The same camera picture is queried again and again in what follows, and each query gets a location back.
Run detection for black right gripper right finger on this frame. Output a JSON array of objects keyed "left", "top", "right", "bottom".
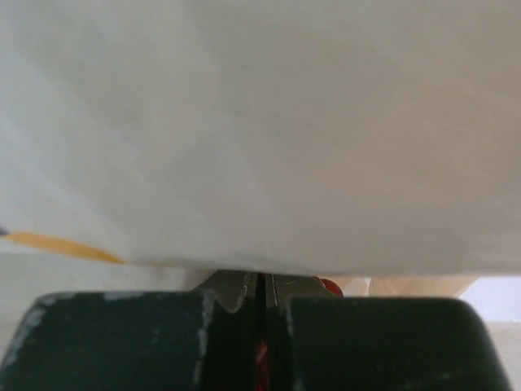
[{"left": 264, "top": 275, "right": 511, "bottom": 390}]

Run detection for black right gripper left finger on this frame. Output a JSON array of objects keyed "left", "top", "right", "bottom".
[{"left": 1, "top": 270, "right": 257, "bottom": 390}]

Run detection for dark red fake grapes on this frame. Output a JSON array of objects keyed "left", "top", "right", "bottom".
[{"left": 255, "top": 274, "right": 343, "bottom": 390}]

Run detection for banana print plastic bag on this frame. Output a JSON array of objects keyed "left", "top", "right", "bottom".
[{"left": 1, "top": 1, "right": 520, "bottom": 276}]

